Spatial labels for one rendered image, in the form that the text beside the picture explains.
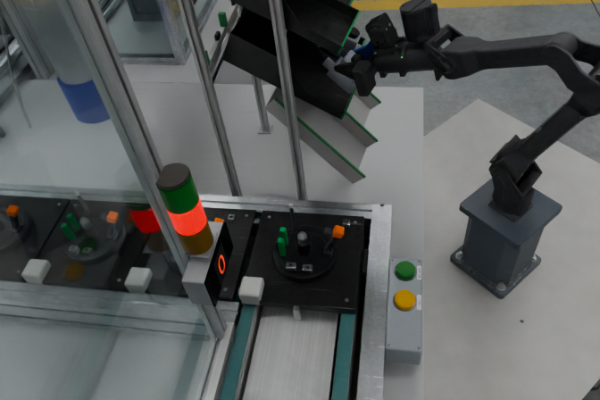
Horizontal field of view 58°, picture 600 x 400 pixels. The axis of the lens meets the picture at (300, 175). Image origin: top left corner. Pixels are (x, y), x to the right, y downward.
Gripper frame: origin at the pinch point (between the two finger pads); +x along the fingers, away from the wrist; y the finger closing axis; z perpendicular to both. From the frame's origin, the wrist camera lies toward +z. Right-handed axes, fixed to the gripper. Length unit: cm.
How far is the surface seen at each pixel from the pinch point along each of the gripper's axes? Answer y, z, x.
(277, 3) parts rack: 11.6, 18.5, 5.0
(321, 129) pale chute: -1.1, -17.5, 14.1
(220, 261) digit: 48.0, -9.4, 7.2
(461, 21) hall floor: -244, -103, 53
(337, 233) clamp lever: 25.0, -24.7, 0.5
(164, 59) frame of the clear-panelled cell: -38, -13, 95
